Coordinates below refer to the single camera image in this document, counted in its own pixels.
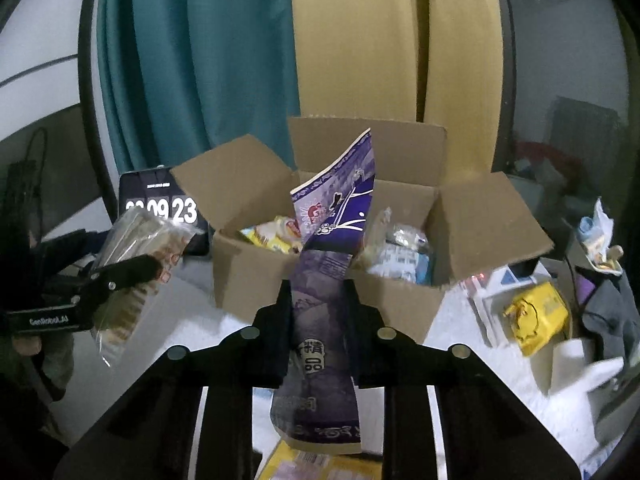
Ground orange snack bag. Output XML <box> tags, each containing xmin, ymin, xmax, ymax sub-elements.
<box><xmin>240</xmin><ymin>216</ymin><xmax>303</xmax><ymax>255</ymax></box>

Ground clear bag brown snacks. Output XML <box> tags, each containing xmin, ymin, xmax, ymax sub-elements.
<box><xmin>91</xmin><ymin>206</ymin><xmax>203</xmax><ymax>366</ymax></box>

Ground brown cardboard box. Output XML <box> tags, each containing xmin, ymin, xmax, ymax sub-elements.
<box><xmin>172</xmin><ymin>117</ymin><xmax>553</xmax><ymax>341</ymax></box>

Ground dark grey bag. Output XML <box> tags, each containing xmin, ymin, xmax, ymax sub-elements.
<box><xmin>567</xmin><ymin>237</ymin><xmax>639</xmax><ymax>365</ymax></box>

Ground purple snack bag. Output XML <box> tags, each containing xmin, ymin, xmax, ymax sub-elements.
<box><xmin>270</xmin><ymin>130</ymin><xmax>375</xmax><ymax>455</ymax></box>

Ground yellow plastic bag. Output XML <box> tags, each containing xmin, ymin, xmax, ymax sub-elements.
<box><xmin>503</xmin><ymin>282</ymin><xmax>570</xmax><ymax>358</ymax></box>

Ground white crumpled wrappers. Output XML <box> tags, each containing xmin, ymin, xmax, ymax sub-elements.
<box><xmin>576</xmin><ymin>198</ymin><xmax>624</xmax><ymax>278</ymax></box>

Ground tablet showing clock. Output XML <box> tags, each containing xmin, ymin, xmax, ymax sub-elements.
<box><xmin>118</xmin><ymin>166</ymin><xmax>210</xmax><ymax>257</ymax></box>

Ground yellow black snack bag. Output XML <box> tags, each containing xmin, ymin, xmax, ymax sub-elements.
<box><xmin>257</xmin><ymin>441</ymin><xmax>382</xmax><ymax>480</ymax></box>

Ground yellow curtain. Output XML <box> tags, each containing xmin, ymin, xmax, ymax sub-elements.
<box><xmin>292</xmin><ymin>0</ymin><xmax>503</xmax><ymax>181</ymax></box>

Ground blue cartoon snack bag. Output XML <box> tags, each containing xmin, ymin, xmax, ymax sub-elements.
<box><xmin>367</xmin><ymin>242</ymin><xmax>432</xmax><ymax>286</ymax></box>

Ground teal curtain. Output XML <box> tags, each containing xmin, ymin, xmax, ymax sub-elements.
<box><xmin>96</xmin><ymin>0</ymin><xmax>299</xmax><ymax>171</ymax></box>

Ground clear bag pale snacks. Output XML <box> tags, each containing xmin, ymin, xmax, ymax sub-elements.
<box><xmin>361</xmin><ymin>207</ymin><xmax>431</xmax><ymax>261</ymax></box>

